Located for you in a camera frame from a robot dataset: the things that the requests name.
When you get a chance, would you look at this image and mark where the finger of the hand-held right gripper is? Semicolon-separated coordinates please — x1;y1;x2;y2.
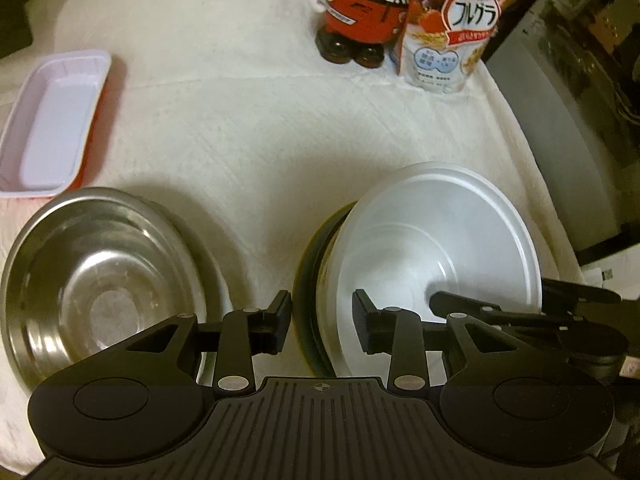
429;290;571;325
541;278;623;311

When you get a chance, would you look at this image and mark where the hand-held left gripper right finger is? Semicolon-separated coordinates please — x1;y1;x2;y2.
352;289;522;392

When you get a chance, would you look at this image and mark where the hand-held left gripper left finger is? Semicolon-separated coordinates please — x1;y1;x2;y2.
125;290;293;394

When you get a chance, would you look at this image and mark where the blue ceramic bowl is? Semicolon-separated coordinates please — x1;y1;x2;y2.
292;202;362;379

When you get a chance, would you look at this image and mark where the white disposable bowl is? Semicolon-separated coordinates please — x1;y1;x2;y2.
320;161;544;379

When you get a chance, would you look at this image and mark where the stainless steel bowl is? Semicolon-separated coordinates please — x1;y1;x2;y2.
0;187;224;394

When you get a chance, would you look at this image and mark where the white fluffy blanket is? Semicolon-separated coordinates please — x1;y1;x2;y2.
0;0;586;476

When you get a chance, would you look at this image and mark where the white appliance with black door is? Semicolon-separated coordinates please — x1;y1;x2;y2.
482;0;640;261

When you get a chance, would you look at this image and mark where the red cereal bag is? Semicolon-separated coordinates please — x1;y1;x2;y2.
397;0;540;97

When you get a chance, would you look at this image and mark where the red rectangular tray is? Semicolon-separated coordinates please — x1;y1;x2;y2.
0;50;113;202

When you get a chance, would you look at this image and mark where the panda figure in red suit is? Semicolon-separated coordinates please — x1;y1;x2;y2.
311;0;417;67

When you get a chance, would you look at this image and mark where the dark monitor screen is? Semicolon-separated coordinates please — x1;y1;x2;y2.
0;0;57;61

